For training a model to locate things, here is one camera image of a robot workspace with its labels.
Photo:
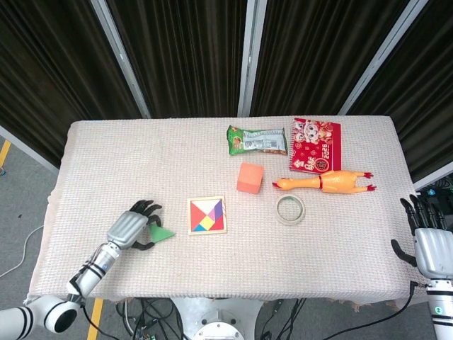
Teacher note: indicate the dark pleated curtain panel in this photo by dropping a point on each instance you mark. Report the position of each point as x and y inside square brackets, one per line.
[53, 71]
[424, 88]
[318, 53]
[184, 53]

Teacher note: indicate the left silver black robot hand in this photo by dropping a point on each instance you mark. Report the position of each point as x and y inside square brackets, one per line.
[127, 226]

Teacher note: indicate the grey metal frame post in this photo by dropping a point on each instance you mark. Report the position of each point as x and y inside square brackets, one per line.
[250, 56]
[384, 56]
[122, 56]

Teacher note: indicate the crimson tangram triangle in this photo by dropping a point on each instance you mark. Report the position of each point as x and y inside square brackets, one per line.
[218, 225]

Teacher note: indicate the yellow rubber chicken toy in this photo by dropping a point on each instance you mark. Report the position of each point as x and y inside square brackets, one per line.
[336, 182]

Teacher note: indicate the pink tangram triangle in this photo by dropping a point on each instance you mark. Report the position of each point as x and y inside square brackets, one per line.
[212, 214]

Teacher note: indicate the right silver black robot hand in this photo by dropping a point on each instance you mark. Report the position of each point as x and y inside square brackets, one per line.
[433, 248]

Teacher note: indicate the large orange-red tangram triangle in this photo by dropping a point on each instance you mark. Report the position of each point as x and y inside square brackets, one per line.
[195, 215]

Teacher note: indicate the yellow tangram square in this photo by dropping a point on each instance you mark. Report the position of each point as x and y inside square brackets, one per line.
[206, 222]

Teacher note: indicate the orange foam cube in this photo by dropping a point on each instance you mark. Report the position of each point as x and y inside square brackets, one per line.
[249, 177]

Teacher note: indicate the red spiral desk calendar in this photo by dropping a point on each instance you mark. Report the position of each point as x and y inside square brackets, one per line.
[315, 148]

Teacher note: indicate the green snack packet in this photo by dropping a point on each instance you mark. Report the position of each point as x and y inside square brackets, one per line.
[256, 140]

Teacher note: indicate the purple tangram parallelogram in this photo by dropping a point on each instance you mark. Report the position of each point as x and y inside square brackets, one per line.
[218, 210]

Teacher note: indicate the beige woven tablecloth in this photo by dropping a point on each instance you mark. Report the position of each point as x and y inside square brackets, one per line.
[212, 265]

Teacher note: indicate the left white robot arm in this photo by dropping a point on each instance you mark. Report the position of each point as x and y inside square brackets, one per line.
[88, 272]

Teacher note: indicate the green wooden triangle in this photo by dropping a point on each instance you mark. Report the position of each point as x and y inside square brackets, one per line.
[163, 234]

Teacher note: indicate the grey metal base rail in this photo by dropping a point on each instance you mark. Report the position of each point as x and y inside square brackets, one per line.
[28, 150]
[433, 181]

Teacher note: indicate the white tape roll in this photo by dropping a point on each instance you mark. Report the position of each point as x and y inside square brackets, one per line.
[290, 221]

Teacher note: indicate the wooden tangram tray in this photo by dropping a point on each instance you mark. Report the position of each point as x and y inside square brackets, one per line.
[207, 232]

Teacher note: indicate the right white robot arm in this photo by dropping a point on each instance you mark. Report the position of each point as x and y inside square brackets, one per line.
[442, 311]

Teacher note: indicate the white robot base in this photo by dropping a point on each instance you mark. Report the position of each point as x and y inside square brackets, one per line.
[216, 315]

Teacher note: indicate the blue tangram triangle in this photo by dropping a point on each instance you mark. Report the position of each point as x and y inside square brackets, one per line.
[198, 228]

